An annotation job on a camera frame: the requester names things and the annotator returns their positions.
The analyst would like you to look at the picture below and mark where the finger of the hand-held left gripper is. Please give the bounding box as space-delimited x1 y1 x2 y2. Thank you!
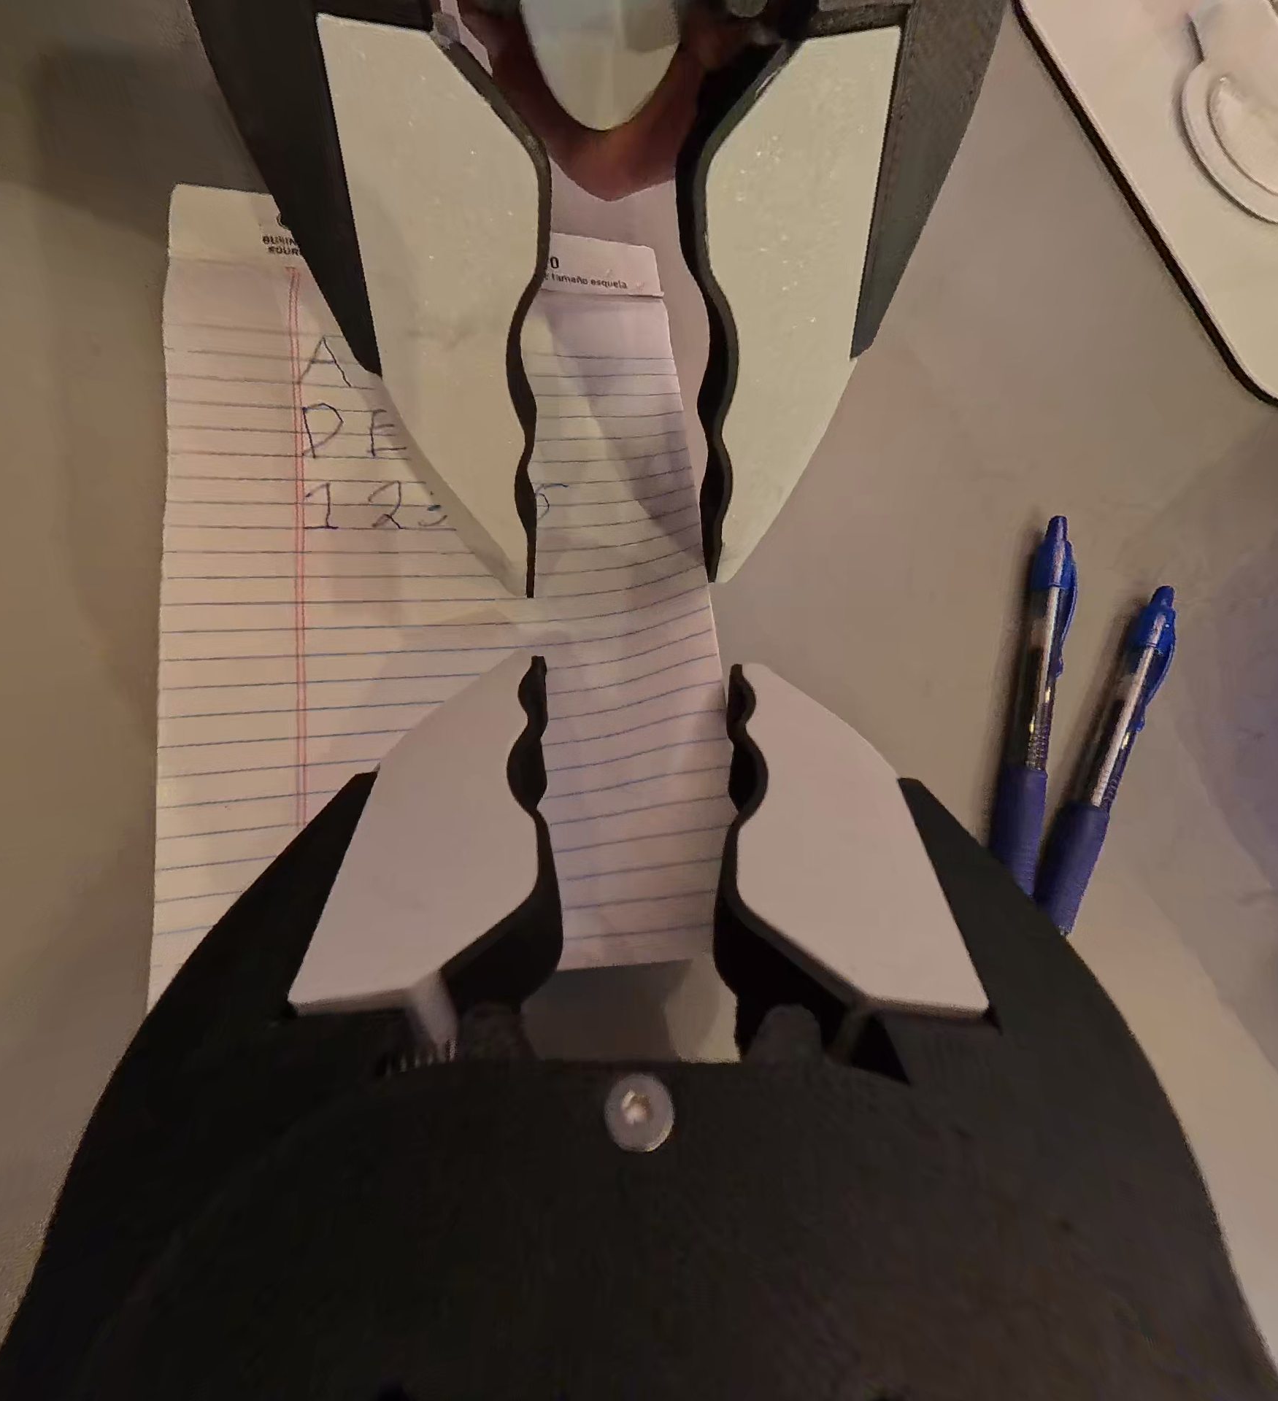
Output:
315 10 555 600
678 19 906 584

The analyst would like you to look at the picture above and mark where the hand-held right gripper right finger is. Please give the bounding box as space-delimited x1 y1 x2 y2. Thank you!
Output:
713 659 993 1061

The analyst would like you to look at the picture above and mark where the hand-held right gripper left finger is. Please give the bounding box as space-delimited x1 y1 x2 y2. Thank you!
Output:
289 654 566 1062

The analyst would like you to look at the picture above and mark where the blue retractable pen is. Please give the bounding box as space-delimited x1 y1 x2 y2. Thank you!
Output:
987 516 1081 896
1032 585 1180 940

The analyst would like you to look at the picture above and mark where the white lined legal pad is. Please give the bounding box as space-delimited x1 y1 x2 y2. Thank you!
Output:
146 184 735 1014

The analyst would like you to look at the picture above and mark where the person's left hand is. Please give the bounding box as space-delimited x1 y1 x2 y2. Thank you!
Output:
452 32 772 203

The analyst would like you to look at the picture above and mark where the white document stand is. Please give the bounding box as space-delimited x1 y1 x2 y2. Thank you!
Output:
1016 0 1278 409

